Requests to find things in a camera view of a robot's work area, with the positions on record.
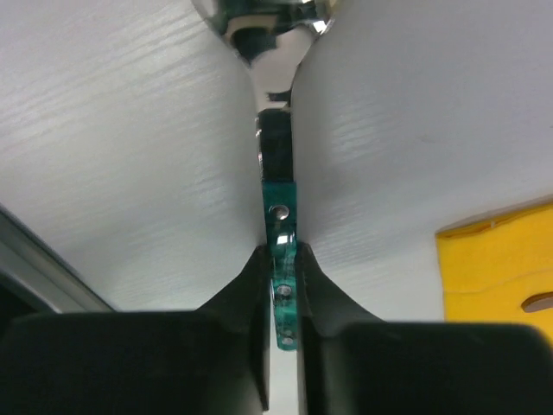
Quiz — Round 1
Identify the yellow Pikachu placemat cloth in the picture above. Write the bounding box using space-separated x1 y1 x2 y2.
435 202 552 333

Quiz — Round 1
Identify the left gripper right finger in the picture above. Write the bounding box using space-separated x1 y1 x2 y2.
296 243 552 415

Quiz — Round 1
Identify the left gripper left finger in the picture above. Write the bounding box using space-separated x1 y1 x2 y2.
1 246 270 414

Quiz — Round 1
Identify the green handled silver spoon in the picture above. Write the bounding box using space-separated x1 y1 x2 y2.
193 0 339 351

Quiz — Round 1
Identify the aluminium front rail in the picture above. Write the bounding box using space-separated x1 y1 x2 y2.
1 207 114 313

